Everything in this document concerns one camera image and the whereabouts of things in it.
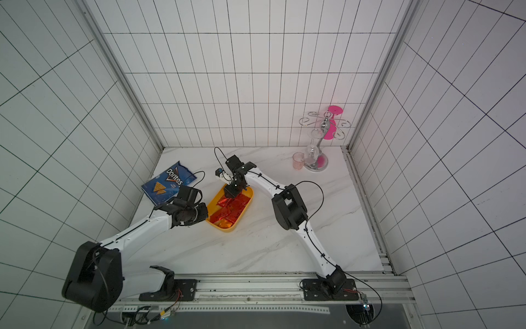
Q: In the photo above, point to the pink plastic cup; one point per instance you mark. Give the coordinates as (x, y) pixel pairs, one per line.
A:
(298, 160)

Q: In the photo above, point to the chrome glass holder stand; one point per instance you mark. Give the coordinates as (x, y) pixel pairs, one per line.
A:
(326, 126)

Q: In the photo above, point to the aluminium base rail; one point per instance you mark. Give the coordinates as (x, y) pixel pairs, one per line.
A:
(271, 292)

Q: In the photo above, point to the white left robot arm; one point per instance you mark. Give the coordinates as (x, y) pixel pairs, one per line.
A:
(97, 277)

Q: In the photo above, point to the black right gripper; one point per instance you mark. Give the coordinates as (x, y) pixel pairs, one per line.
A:
(233, 189)

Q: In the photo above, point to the blue Doritos chip bag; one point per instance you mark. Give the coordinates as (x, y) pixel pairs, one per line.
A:
(167, 184)

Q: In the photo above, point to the red tea bag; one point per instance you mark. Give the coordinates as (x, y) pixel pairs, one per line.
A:
(233, 215)
(240, 202)
(225, 202)
(218, 215)

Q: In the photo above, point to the clear hanging wine glass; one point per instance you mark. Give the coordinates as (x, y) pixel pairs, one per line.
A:
(312, 151)

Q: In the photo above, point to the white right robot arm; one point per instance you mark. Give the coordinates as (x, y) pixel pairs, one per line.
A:
(291, 214)

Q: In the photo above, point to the yellow plastic storage box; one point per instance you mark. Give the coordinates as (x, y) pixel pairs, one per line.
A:
(212, 207)

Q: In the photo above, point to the orange tea bag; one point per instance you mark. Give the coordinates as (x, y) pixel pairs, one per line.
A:
(224, 224)

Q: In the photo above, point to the pink hanging wine glass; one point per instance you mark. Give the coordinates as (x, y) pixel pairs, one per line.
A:
(331, 112)

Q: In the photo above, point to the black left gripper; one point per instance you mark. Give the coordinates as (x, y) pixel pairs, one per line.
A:
(202, 207)

